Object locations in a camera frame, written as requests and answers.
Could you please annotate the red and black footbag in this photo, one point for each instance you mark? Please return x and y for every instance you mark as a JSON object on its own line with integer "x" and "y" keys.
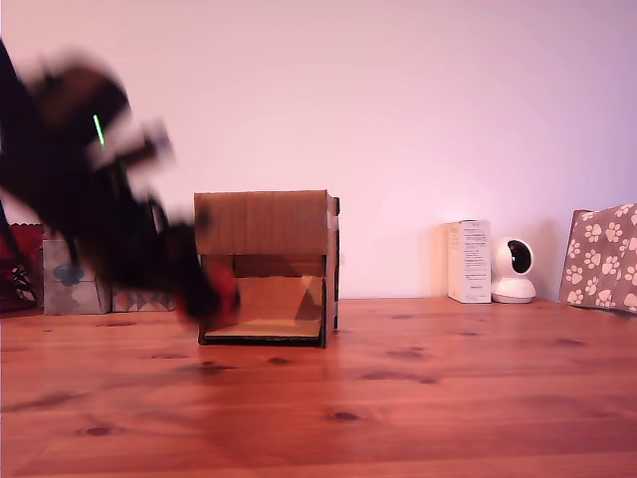
{"x": 228, "y": 286}

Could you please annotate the cardboard dice tower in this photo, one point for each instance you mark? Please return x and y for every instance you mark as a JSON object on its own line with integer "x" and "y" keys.
{"x": 278, "y": 224}

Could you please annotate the geometric pattern tissue box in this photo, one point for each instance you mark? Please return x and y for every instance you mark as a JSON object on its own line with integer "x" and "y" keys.
{"x": 142, "y": 301}

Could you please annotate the grey cloud print tissue box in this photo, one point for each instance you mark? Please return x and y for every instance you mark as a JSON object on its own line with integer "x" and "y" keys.
{"x": 60, "y": 296}

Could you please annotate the red glass bowl on stand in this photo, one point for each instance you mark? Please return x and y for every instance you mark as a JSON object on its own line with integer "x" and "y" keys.
{"x": 25, "y": 239}

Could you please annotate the white printed carton box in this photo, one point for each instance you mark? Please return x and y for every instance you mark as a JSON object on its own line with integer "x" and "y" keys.
{"x": 470, "y": 264}

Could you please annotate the paw print fabric cushion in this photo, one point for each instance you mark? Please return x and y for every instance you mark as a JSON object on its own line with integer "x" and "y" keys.
{"x": 602, "y": 259}

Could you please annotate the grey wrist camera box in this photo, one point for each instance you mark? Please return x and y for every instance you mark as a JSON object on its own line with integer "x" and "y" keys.
{"x": 134, "y": 149}

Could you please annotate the small white round camera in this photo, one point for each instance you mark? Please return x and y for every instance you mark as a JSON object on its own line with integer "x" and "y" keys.
{"x": 513, "y": 271}

